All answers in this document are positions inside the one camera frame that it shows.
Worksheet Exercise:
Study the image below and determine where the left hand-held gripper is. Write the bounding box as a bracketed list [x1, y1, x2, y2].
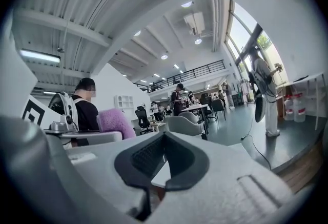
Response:
[0, 46, 124, 146]

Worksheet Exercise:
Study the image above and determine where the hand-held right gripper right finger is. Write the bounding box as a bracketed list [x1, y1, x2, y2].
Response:
[151, 131, 295, 224]

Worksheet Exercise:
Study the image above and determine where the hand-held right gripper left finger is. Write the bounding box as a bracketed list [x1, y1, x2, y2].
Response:
[0, 117, 167, 224]

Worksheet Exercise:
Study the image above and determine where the purple cloth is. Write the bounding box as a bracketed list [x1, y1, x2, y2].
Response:
[96, 109, 137, 139]

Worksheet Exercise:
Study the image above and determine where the black office chair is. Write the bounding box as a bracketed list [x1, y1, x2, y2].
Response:
[135, 106, 153, 135]

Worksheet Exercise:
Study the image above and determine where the white shell backpack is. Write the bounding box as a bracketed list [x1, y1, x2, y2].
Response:
[48, 91, 79, 131]

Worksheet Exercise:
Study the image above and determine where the grey armchair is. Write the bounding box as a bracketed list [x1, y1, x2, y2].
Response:
[179, 111, 203, 124]
[166, 115, 206, 138]

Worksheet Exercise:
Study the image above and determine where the wooden slat panel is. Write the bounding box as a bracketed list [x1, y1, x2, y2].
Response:
[275, 138, 323, 193]

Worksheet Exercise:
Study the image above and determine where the black side chair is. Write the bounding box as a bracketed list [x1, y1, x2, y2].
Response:
[211, 99, 226, 120]

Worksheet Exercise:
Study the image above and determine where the white dining table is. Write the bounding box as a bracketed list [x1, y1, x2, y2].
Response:
[180, 104, 210, 126]

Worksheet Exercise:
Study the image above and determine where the fluorescent tube light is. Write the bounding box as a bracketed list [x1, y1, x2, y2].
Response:
[19, 48, 62, 64]

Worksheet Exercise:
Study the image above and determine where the clear water jug red cap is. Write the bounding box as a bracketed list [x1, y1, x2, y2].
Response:
[284, 94, 295, 121]
[293, 93, 307, 123]

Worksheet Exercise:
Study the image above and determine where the black mezzanine railing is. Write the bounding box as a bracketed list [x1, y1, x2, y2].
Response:
[133, 60, 226, 93]

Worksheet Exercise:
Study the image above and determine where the white folding table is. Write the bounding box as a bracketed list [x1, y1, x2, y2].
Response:
[281, 73, 327, 130]

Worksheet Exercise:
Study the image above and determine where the ceiling air conditioner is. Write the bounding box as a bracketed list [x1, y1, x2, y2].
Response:
[183, 12, 206, 35]

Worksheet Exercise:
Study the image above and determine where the large glass window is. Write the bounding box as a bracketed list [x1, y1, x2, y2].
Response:
[225, 0, 282, 85]

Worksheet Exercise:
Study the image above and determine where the white wall shelf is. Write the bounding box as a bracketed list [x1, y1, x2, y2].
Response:
[114, 94, 135, 113]

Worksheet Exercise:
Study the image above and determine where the thin black cable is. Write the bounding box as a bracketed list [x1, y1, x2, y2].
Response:
[240, 115, 272, 170]

